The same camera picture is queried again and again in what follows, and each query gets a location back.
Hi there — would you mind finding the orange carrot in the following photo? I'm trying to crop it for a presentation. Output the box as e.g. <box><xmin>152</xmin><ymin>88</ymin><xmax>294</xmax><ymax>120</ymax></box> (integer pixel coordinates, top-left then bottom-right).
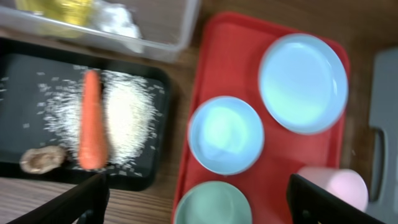
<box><xmin>78</xmin><ymin>70</ymin><xmax>108</xmax><ymax>170</ymax></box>

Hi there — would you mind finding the pink cup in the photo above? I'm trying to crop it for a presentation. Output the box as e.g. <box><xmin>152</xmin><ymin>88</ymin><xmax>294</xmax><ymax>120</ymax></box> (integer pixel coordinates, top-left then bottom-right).
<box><xmin>298</xmin><ymin>166</ymin><xmax>369</xmax><ymax>212</ymax></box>

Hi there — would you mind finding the brown mushroom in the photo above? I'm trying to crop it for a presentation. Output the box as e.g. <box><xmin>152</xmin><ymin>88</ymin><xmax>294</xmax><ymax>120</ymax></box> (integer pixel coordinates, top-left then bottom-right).
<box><xmin>19</xmin><ymin>146</ymin><xmax>67</xmax><ymax>174</ymax></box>

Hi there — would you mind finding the light blue bowl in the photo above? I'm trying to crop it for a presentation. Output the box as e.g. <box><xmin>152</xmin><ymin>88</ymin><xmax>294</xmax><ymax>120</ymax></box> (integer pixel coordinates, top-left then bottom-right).
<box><xmin>187</xmin><ymin>96</ymin><xmax>265</xmax><ymax>175</ymax></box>

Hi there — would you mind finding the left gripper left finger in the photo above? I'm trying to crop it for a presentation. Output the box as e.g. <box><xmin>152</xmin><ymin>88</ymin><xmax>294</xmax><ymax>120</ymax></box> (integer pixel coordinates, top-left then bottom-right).
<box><xmin>8</xmin><ymin>174</ymin><xmax>110</xmax><ymax>224</ymax></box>

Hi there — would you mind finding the red serving tray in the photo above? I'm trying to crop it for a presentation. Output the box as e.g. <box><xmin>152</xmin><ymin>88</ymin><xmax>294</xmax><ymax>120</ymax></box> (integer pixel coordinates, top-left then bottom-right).
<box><xmin>175</xmin><ymin>12</ymin><xmax>345</xmax><ymax>223</ymax></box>

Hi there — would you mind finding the light blue plate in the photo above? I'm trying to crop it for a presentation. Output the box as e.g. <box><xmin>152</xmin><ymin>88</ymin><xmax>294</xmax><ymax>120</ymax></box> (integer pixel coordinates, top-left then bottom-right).
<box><xmin>258</xmin><ymin>34</ymin><xmax>348</xmax><ymax>135</ymax></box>

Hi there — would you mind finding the white tissue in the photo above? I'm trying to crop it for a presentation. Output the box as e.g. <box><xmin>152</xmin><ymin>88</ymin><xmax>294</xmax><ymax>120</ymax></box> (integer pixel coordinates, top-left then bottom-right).
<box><xmin>91</xmin><ymin>0</ymin><xmax>142</xmax><ymax>39</ymax></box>

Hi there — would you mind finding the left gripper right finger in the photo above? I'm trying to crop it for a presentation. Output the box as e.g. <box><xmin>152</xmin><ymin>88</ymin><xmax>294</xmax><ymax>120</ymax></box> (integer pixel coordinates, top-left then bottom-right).
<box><xmin>287</xmin><ymin>174</ymin><xmax>384</xmax><ymax>224</ymax></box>

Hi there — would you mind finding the black plastic tray bin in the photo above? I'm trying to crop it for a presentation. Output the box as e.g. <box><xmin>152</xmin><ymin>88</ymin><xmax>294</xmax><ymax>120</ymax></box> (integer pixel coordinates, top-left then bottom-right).
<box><xmin>1</xmin><ymin>38</ymin><xmax>171</xmax><ymax>191</ymax></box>

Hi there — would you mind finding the grey dishwasher rack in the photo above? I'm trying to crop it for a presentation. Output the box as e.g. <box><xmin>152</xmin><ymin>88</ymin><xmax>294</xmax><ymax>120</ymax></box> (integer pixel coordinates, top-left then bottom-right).
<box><xmin>366</xmin><ymin>47</ymin><xmax>397</xmax><ymax>223</ymax></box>

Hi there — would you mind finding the yellow wrapper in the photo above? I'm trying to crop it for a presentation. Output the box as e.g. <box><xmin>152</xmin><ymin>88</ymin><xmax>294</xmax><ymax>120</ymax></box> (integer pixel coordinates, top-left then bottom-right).
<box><xmin>15</xmin><ymin>0</ymin><xmax>94</xmax><ymax>39</ymax></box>

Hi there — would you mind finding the white rice pile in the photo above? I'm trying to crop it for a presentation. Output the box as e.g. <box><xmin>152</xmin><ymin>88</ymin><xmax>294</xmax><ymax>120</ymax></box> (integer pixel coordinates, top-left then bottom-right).
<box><xmin>43</xmin><ymin>69</ymin><xmax>158</xmax><ymax>172</ymax></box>

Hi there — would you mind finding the green bowl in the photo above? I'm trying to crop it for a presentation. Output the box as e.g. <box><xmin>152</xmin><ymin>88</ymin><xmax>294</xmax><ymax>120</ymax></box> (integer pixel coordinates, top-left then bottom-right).
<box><xmin>173</xmin><ymin>181</ymin><xmax>253</xmax><ymax>224</ymax></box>

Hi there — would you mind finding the clear plastic bin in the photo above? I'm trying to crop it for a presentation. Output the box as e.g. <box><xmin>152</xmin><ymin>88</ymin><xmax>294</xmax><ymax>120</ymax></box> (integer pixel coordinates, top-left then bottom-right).
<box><xmin>1</xmin><ymin>0</ymin><xmax>201</xmax><ymax>62</ymax></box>

